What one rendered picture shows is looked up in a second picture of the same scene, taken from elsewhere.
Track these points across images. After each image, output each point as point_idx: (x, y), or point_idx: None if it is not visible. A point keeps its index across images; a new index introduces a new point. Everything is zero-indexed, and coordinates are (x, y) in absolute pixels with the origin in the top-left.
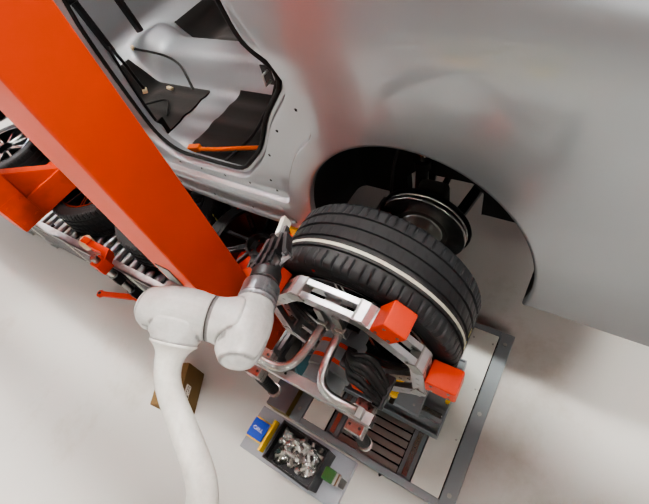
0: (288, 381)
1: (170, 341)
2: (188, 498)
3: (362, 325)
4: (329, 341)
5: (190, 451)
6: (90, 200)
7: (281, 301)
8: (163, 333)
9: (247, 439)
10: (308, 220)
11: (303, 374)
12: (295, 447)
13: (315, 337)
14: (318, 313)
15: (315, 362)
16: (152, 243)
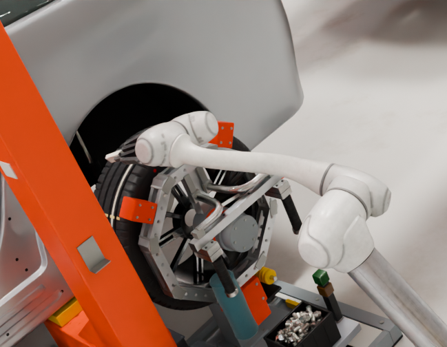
0: (231, 213)
1: (182, 132)
2: (286, 161)
3: (213, 145)
4: (209, 214)
5: (257, 152)
6: (27, 176)
7: (160, 219)
8: (175, 132)
9: None
10: (103, 189)
11: (229, 233)
12: (292, 323)
13: (204, 195)
14: (189, 179)
15: None
16: (84, 179)
